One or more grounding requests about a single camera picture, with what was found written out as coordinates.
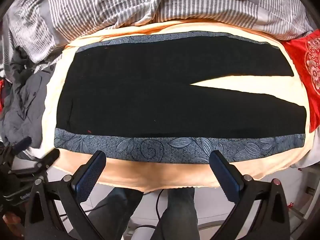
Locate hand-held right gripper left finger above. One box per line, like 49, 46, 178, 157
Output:
24, 151, 112, 240

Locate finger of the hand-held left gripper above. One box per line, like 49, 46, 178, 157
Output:
37, 149, 60, 170
12, 136, 32, 154

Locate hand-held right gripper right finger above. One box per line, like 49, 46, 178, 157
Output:
209, 151, 291, 240

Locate blue floral cloth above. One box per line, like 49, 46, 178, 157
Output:
54, 31, 307, 164

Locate black pants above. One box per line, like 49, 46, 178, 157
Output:
56, 35, 307, 139

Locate person's left hand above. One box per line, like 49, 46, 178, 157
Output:
0, 211, 22, 230

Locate grey jacket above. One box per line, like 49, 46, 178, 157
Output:
0, 46, 60, 151

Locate person's left leg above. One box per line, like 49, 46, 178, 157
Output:
85, 185, 146, 240

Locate person's leg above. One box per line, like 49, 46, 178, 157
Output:
85, 185, 146, 240
150, 187, 196, 240

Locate person's right leg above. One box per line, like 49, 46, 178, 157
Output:
150, 187, 196, 240

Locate peach blanket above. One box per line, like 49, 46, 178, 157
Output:
41, 19, 316, 193

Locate white bed sheet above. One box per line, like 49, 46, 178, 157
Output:
295, 125, 320, 171

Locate red embroidered pillow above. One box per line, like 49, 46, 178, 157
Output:
281, 29, 320, 133

